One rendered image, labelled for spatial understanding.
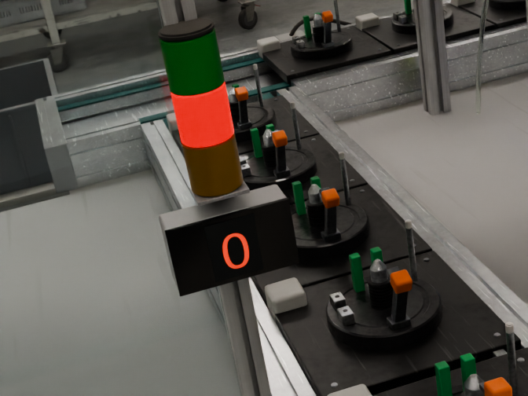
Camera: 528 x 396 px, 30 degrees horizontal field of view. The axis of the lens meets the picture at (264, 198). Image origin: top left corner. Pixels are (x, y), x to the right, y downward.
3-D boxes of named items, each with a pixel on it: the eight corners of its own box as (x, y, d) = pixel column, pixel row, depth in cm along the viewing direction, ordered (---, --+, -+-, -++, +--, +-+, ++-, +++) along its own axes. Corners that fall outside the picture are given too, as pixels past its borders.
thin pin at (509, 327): (518, 394, 101) (515, 324, 97) (511, 396, 101) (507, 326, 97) (515, 389, 101) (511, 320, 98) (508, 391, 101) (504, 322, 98)
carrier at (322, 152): (369, 193, 157) (360, 121, 151) (225, 232, 152) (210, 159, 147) (321, 143, 178) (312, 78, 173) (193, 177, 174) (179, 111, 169)
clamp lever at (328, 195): (339, 234, 136) (339, 196, 131) (326, 238, 136) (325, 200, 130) (331, 216, 139) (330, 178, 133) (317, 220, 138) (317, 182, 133)
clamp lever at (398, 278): (409, 321, 114) (413, 280, 109) (394, 326, 114) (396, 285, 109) (397, 298, 117) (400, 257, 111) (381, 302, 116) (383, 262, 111)
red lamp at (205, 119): (240, 138, 89) (230, 88, 87) (186, 152, 88) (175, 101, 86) (227, 122, 93) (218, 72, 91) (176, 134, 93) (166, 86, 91)
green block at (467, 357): (478, 398, 101) (475, 358, 99) (468, 401, 101) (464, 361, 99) (473, 391, 102) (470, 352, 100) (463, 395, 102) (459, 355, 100)
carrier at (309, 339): (522, 353, 113) (516, 259, 108) (325, 415, 109) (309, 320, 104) (434, 262, 135) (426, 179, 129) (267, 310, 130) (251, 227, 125)
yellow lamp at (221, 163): (249, 188, 91) (240, 140, 89) (197, 202, 90) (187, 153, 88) (236, 169, 96) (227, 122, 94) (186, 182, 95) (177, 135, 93)
